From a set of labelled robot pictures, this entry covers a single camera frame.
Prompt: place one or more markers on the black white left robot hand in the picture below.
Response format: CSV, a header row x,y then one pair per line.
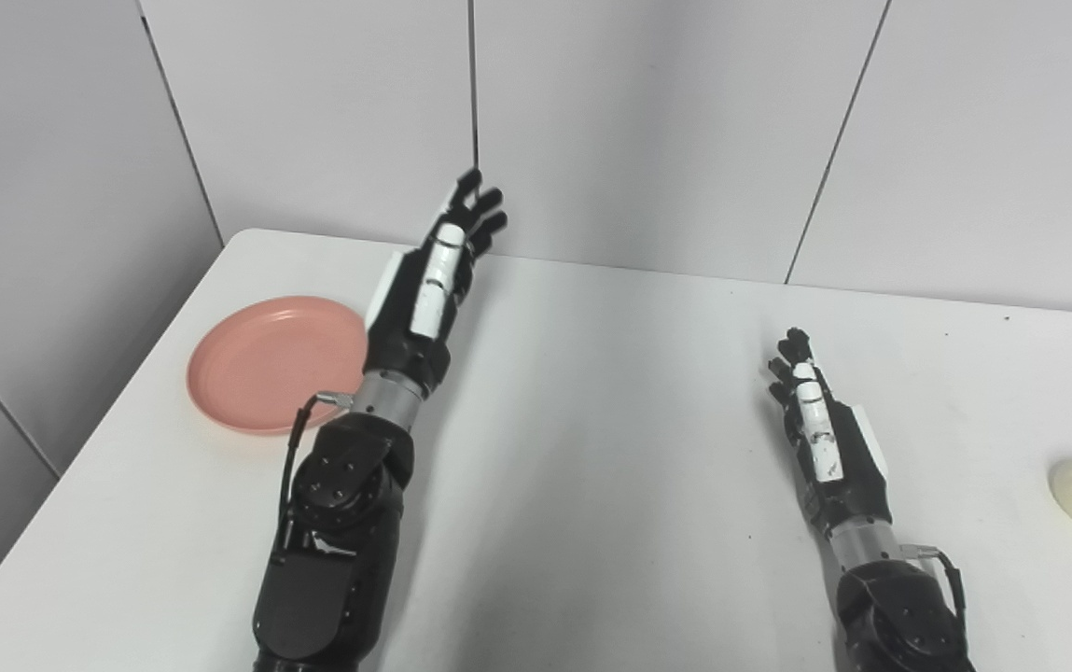
x,y
419,299

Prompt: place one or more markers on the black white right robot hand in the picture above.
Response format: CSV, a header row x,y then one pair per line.
x,y
829,457

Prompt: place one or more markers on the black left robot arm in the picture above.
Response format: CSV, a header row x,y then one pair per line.
x,y
335,551

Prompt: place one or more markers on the pink round plate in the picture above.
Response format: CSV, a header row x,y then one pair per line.
x,y
265,369

